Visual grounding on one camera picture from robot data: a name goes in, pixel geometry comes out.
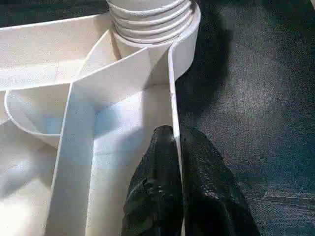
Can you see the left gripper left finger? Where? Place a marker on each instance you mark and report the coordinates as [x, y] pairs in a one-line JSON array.
[[155, 196]]

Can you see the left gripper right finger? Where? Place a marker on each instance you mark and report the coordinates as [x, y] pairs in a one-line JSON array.
[[211, 196]]

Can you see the white plastic table top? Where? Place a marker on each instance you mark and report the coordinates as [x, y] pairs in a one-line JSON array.
[[49, 54]]

